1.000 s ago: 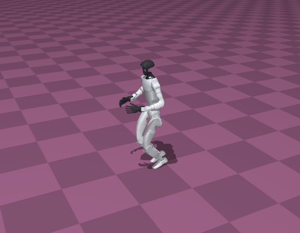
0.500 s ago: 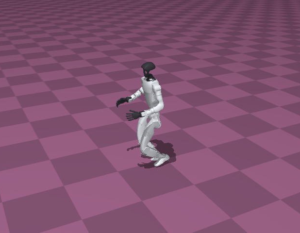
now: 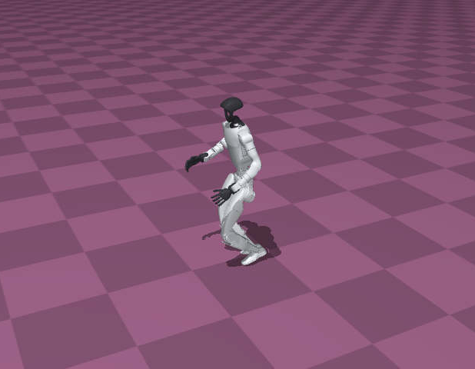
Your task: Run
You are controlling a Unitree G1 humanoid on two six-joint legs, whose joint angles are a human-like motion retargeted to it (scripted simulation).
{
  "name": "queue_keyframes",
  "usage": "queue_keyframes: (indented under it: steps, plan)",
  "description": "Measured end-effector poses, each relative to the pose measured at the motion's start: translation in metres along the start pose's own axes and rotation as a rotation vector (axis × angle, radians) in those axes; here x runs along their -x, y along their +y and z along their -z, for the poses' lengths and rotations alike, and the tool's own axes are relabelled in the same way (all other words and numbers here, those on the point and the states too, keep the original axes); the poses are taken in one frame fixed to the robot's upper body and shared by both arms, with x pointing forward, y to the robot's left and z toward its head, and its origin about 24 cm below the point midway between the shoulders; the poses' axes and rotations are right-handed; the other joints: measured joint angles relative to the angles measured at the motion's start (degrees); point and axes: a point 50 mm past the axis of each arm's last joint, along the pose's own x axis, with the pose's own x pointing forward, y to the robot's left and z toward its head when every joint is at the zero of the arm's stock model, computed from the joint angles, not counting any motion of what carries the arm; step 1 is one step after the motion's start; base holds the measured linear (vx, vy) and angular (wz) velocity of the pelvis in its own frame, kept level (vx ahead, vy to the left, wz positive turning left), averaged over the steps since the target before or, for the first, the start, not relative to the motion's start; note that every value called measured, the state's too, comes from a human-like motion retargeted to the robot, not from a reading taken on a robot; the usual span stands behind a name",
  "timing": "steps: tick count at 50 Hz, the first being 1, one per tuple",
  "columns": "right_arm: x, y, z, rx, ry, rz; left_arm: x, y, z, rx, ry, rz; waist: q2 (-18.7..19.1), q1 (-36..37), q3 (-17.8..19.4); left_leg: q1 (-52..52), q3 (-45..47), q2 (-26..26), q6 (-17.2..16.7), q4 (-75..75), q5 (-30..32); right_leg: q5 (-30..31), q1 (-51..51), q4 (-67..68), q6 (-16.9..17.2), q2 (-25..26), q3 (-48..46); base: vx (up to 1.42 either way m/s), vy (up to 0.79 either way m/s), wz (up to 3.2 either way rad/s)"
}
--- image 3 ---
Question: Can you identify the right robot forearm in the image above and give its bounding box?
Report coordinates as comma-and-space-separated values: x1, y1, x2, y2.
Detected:
202, 139, 224, 161

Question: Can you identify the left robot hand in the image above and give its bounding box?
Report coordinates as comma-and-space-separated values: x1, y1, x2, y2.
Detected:
211, 182, 240, 207

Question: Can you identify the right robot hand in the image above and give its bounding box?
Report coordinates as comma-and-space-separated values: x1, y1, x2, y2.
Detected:
185, 152, 208, 172

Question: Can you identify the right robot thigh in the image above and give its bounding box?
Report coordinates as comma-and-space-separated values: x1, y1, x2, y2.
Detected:
218, 173, 234, 224

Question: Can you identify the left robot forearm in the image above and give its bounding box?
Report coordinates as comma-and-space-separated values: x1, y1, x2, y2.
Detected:
231, 162, 260, 192

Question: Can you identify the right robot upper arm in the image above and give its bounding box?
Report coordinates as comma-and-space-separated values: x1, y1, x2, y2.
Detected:
221, 121, 228, 148

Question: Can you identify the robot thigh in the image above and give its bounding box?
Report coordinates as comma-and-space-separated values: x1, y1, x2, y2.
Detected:
221, 183, 255, 242
218, 173, 234, 224

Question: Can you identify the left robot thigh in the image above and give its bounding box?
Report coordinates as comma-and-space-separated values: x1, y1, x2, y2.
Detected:
221, 183, 255, 242

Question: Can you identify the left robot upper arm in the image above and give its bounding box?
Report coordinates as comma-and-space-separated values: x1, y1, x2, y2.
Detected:
238, 130, 262, 170

